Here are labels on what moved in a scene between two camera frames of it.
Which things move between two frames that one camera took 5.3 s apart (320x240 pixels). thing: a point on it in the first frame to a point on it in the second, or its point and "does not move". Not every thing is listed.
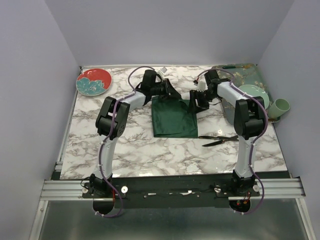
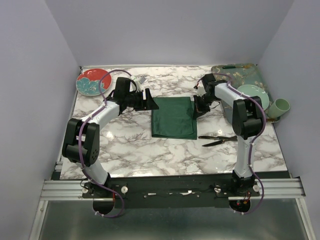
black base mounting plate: [171, 192] does not move
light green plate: [255, 91] does not move
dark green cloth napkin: [171, 118] does not move
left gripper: [169, 90] to [148, 104]
